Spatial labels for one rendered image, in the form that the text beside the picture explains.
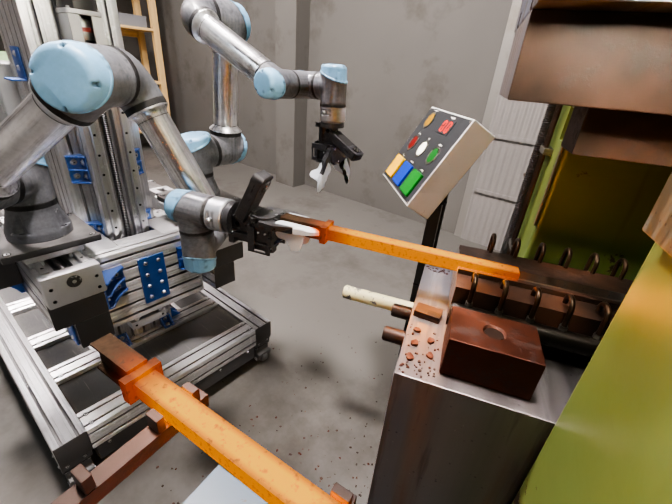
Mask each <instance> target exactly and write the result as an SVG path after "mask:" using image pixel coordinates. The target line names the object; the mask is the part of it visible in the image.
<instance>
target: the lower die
mask: <svg viewBox="0 0 672 504"><path fill-rule="evenodd" d="M457 253H458V254H463V255H467V256H472V257H476V258H480V259H485V260H489V261H494V262H498V263H502V264H507V265H511V266H516V267H518V268H519V271H522V272H527V273H531V274H536V275H541V276H545V277H550V278H554V279H559V280H564V281H568V282H573V283H577V284H582V285H587V286H591V287H596V288H600V289H605V290H610V291H614V292H619V293H624V294H627V292H628V290H629V288H630V287H631V285H632V283H633V280H628V279H623V280H619V279H618V277H613V276H608V275H604V274H599V273H595V274H591V273H590V272H589V271H584V270H579V269H575V268H570V267H568V269H566V268H564V267H563V266H560V265H555V264H551V263H546V262H542V263H538V261H536V260H531V259H526V258H522V257H517V258H514V257H513V256H512V255H507V254H502V253H497V252H493V253H489V251H488V250H483V249H478V248H473V247H468V246H464V245H459V248H458V252H457ZM473 273H477V274H478V283H477V288H476V291H475V294H474V298H473V301H472V302H473V305H472V307H476V308H480V309H484V310H488V311H492V312H494V311H495V309H496V308H497V307H498V304H499V301H500V298H501V295H502V292H503V289H501V288H500V285H501V283H502V281H503V280H505V279H506V280H508V281H509V291H508V295H507V298H506V301H505V304H504V307H503V313H502V314H504V315H508V316H512V317H516V318H520V319H524V320H525V319H526V317H527V315H529V313H530V311H531V309H532V306H533V304H534V300H535V296H531V295H530V293H531V291H532V289H533V288H534V287H536V286H537V287H540V288H541V292H542V296H541V301H540V305H539V307H538V310H537V312H536V314H535V321H534V322H536V323H539V324H543V325H547V326H551V327H555V328H558V326H559V324H560V323H562V322H563V320H564V317H565V315H566V313H567V311H568V308H569V302H568V304H564V303H563V302H562V301H563V299H564V297H565V296H566V295H567V294H572V295H573V296H574V297H575V300H576V306H575V310H574V313H573V315H572V318H571V320H570V322H569V324H568V330H567V331H571V332H575V333H579V334H583V335H587V336H591V337H592V335H593V333H594V332H596V331H597V329H598V327H599V326H600V324H601V322H602V320H603V318H604V313H605V310H604V308H603V310H602V311H601V312H598V311H596V310H595V309H596V307H597V305H598V304H599V303H601V302H607V303H608V304H609V305H610V306H611V310H612V314H611V319H610V321H609V324H608V325H607V327H606V329H605V331H604V333H603V336H604V334H605V332H606V330H607V329H608V327H609V325H610V323H611V321H612V319H613V318H614V316H615V314H616V312H617V310H618V309H619V307H620V305H621V302H616V301H612V300H607V299H603V298H598V297H594V296H589V295H585V294H580V293H576V292H571V291H567V290H563V289H558V288H554V287H549V286H545V285H540V284H536V283H531V282H527V281H522V280H518V279H513V278H509V277H504V276H500V275H495V274H491V273H486V272H482V271H478V270H473V269H469V268H464V267H460V266H459V267H458V270H457V271H454V270H453V271H452V279H451V284H452V285H451V286H450V294H449V301H448V309H447V316H446V323H445V324H447V323H448V320H449V318H448V315H449V310H450V306H451V303H453V302H455V303H460V304H464V305H465V302H466V300H467V299H468V295H469V292H470V289H471V285H472V282H471V281H470V280H471V277H472V275H473ZM541 346H542V350H544V351H547V352H551V353H555V354H559V355H562V356H566V357H570V358H573V359H577V360H581V361H585V362H588V363H589V362H590V360H591V357H587V356H583V355H580V354H576V353H572V352H568V351H564V350H561V349H557V348H553V347H549V346H546V345H542V344H541Z"/></svg>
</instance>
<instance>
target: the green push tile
mask: <svg viewBox="0 0 672 504"><path fill-rule="evenodd" d="M423 177H424V176H423V175H422V174H421V173H420V172H419V171H418V170H416V169H414V170H413V171H412V172H411V174H410V175H409V176H408V178H407V179H406V180H405V182H404V183H403V184H402V185H401V187H400V190H401V191H402V192H403V194H404V195H405V196H406V197H408V196H409V195H410V193H411V192H412V191H413V189H414V188H415V187H416V186H417V184H418V183H419V182H420V181H421V179H422V178H423Z"/></svg>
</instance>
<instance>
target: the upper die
mask: <svg viewBox="0 0 672 504"><path fill-rule="evenodd" d="M499 95H501V96H503V97H504V98H506V99H508V100H513V101H524V102H535V103H545V104H556V105H566V106H577V107H587V108H598V109H608V110H619V111H629V112H640V113H650V114H661V115H671V116H672V13H662V12H626V11H591V10H556V9H532V10H531V11H530V13H529V14H528V16H527V17H526V18H525V20H524V21H523V22H522V24H521V25H520V26H519V28H518V29H517V30H516V32H515V36H514V39H513V43H512V47H511V51H510V55H509V58H508V62H507V66H506V70H505V74H504V77H503V81H502V85H501V89H500V93H499Z"/></svg>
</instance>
